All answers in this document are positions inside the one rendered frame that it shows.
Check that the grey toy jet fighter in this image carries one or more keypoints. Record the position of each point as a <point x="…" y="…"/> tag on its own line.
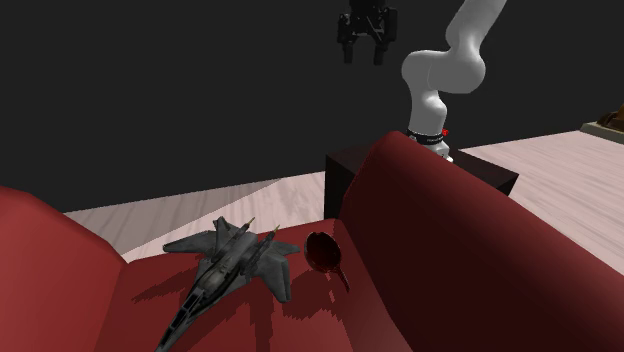
<point x="219" y="273"/>

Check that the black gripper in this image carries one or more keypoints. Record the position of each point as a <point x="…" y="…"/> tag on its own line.
<point x="366" y="12"/>

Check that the red sofa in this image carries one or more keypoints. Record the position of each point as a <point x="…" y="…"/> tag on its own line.
<point x="438" y="253"/>

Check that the dark robot stand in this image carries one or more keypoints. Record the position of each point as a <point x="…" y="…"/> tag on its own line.
<point x="341" y="180"/>

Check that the pale low table with brown object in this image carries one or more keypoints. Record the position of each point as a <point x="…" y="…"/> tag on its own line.
<point x="607" y="128"/>

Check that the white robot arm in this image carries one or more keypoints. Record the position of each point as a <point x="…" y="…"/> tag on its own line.
<point x="453" y="68"/>

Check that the dark red ladle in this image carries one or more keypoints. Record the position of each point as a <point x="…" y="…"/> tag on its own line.
<point x="322" y="253"/>

